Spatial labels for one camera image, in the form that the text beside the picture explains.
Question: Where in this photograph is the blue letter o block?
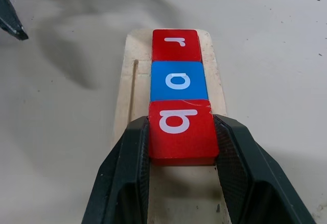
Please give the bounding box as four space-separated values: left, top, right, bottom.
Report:
150 61 209 102

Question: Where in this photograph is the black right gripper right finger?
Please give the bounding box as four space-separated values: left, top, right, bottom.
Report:
213 114 317 224

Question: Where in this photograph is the light wooden letter tray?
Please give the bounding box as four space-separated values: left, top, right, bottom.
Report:
112 28 233 224

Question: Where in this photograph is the red letter r block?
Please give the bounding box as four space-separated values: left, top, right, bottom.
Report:
151 29 203 63

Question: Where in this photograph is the red letter b block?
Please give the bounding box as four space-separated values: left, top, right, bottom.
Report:
147 99 220 167

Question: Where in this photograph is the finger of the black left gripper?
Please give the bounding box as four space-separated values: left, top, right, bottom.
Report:
0 0 29 41

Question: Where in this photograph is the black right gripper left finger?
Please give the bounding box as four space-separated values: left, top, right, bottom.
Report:
81 115 151 224

